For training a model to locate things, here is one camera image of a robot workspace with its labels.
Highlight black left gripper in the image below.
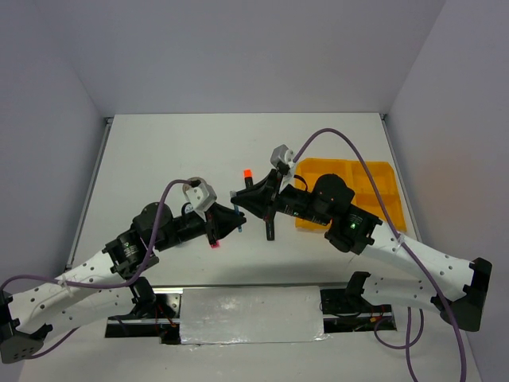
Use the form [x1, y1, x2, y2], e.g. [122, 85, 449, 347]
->
[154, 201, 247, 251]

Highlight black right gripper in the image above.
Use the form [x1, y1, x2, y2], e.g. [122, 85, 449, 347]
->
[231, 168, 331, 225]

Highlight blue pen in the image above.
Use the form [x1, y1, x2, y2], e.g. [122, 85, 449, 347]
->
[233, 205, 243, 232]

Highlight blue cap highlighter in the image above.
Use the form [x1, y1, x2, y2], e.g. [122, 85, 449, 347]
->
[265, 220, 275, 241]

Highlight orange cap highlighter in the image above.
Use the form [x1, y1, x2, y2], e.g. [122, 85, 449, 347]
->
[243, 169, 254, 188]

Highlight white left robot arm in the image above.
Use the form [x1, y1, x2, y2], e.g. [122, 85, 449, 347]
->
[1, 202, 247, 364]

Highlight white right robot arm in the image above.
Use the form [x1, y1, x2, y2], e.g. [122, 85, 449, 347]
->
[231, 170, 492, 332]

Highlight silver tape roll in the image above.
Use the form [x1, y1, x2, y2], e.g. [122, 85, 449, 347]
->
[187, 177, 205, 183]

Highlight yellow compartment tray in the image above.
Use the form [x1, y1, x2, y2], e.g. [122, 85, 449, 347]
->
[294, 158, 410, 234]

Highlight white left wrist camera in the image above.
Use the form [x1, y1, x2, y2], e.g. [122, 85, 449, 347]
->
[182, 181, 217, 214]

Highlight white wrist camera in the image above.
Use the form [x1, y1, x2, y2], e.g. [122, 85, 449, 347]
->
[269, 144, 299, 188]
[182, 181, 217, 214]

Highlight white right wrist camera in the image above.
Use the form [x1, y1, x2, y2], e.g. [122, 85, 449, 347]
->
[269, 144, 299, 188]

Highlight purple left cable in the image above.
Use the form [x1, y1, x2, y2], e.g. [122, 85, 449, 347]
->
[0, 178, 200, 359]

